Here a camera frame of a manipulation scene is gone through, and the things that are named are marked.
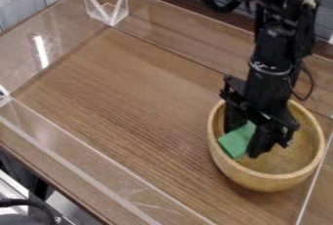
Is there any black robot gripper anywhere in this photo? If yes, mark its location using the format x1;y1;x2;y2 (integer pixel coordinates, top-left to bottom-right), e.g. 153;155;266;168
220;60;301;158

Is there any green rectangular block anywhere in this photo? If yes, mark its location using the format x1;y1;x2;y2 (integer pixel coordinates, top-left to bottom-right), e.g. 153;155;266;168
217;122;257;161

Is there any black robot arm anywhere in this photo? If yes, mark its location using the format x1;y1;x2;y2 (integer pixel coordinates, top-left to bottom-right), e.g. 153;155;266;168
202;0;320;158

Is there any brown wooden bowl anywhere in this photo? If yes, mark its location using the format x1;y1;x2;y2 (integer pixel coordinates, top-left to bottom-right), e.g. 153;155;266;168
208;100;327;192

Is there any clear acrylic tray wall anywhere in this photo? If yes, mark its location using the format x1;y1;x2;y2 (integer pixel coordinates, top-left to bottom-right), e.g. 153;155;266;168
0;93;214;225

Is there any clear acrylic corner bracket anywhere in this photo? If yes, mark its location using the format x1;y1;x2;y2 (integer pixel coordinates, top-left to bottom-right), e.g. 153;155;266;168
83;0;129;26

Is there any black metal table bracket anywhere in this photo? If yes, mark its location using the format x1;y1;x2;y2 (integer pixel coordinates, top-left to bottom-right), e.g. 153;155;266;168
28;188;83;225

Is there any black cable under table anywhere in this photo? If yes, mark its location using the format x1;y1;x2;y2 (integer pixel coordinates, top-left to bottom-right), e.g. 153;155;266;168
0;197;58;225

